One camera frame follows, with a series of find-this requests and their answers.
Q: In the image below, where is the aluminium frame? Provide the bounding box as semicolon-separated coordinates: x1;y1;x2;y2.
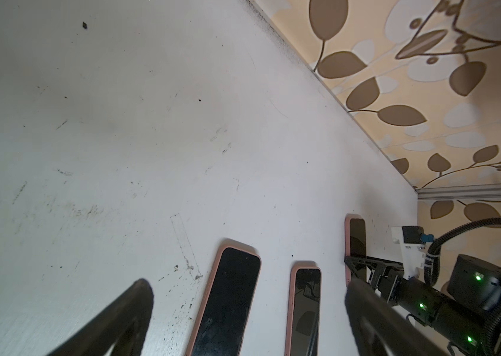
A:
416;184;501;200

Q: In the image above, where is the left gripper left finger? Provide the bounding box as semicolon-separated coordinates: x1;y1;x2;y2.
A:
50;279;154;355

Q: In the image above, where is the phone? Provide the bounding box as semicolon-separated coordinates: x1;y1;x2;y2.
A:
185;238;262;355
345;214;367;285
285;261;322;356

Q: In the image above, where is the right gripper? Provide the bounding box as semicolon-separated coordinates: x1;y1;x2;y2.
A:
344;256;448;325

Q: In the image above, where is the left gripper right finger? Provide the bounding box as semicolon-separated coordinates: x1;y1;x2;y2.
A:
345;279;446;355

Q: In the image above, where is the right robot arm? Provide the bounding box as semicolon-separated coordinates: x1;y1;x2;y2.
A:
344;215;501;355

